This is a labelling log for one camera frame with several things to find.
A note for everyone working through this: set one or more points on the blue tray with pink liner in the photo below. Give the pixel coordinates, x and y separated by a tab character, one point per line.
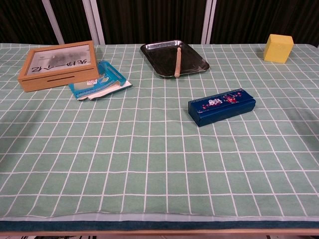
219	109

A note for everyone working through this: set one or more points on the green checked tablecloth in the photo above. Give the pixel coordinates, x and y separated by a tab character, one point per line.
149	161

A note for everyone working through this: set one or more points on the steel rectangular tray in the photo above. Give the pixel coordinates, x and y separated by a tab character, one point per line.
162	59

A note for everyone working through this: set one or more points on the wooden stick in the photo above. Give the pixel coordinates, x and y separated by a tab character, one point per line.
178	62

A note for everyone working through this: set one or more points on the flattened blue white carton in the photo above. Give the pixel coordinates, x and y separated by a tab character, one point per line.
99	87

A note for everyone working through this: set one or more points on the dark pleated curtain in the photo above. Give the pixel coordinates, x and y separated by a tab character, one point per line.
149	20

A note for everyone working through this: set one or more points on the dark teal table mat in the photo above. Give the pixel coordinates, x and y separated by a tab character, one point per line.
149	225

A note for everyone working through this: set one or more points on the wooden glass-lid box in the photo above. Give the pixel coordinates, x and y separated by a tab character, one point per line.
57	77

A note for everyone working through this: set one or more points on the yellow foam cube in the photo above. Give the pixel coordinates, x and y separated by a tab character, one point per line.
276	49

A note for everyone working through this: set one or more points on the double white partition post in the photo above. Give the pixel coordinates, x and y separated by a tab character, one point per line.
96	22

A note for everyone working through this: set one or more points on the slim white partition post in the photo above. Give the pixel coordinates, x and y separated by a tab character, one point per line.
53	22

